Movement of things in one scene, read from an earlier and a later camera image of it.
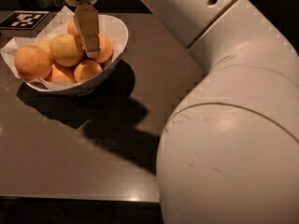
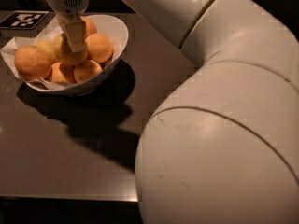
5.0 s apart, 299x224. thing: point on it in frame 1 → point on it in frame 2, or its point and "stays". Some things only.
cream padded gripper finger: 87,21 → 77,34
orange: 106,49 stays
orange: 66,50 stays
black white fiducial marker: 22,20 stays
